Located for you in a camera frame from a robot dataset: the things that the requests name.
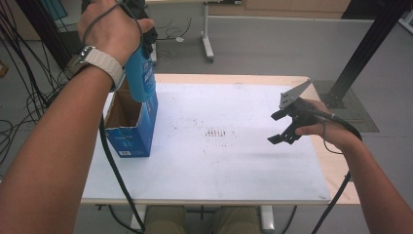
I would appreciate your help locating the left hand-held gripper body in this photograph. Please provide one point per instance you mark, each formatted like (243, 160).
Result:
(138, 9)

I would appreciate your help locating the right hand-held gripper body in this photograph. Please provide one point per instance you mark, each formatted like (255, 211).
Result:
(302, 112)

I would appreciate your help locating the blue detergent bottle white cap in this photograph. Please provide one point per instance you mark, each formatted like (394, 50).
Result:
(139, 81)

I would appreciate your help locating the blue cardboard box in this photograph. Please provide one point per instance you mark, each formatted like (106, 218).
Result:
(133, 136)

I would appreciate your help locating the person's left hand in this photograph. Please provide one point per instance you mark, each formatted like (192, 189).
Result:
(107, 29)

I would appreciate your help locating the person's right hand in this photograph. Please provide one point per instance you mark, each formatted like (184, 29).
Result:
(334, 135)

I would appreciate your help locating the dark floor mat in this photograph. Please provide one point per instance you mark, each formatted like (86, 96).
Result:
(354, 110)

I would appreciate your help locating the light wooden table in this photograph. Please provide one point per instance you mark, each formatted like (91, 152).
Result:
(331, 169)

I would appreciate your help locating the white desk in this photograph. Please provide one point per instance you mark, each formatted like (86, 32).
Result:
(206, 32)

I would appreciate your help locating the white table mat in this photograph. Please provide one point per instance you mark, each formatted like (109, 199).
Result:
(227, 169)

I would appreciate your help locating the black metal stand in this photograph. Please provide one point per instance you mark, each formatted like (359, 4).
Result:
(48, 32)

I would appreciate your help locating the wooden cabinets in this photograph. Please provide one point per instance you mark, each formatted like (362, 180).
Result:
(276, 7)

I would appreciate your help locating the person's olive trousers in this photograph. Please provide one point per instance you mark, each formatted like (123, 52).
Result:
(165, 222)

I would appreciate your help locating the black diagonal metal post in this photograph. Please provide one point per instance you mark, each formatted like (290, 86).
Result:
(363, 48)

